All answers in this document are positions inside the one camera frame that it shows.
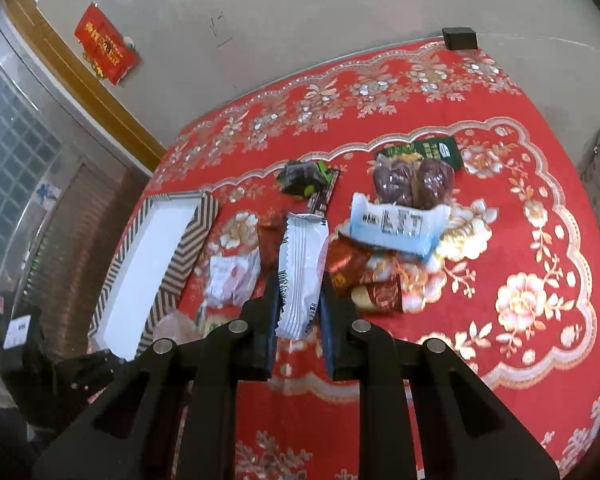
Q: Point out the red gold long snack packet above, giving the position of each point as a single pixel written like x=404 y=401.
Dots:
x=378 y=297

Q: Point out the bag of red dates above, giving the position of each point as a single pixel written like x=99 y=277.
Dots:
x=418 y=174

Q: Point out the striped white cardboard box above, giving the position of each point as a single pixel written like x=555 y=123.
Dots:
x=149 y=271

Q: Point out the small black box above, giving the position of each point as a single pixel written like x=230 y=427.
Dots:
x=460 y=38

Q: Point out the dark brown chocolate bar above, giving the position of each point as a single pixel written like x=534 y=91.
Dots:
x=319 y=201

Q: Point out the black green candy packet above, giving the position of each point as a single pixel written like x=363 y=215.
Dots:
x=303 y=179

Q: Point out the red floral tablecloth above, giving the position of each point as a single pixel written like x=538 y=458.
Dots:
x=456 y=215

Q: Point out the pink strawberry snack bag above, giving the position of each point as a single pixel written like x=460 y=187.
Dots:
x=232 y=279

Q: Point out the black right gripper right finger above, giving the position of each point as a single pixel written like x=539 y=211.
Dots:
x=424 y=413

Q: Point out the red orange snack packet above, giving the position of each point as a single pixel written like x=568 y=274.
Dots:
x=270 y=237

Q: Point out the red paper wall poster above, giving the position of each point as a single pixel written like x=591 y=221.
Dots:
x=103 y=46

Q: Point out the dark red square snack packet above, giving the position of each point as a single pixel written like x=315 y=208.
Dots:
x=346 y=263

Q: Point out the blue white snack packet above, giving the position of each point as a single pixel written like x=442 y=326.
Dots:
x=401 y=229

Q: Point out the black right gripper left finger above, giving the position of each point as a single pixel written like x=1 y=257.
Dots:
x=171 y=413

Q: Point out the white wafer snack packet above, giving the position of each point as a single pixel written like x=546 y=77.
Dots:
x=301 y=264

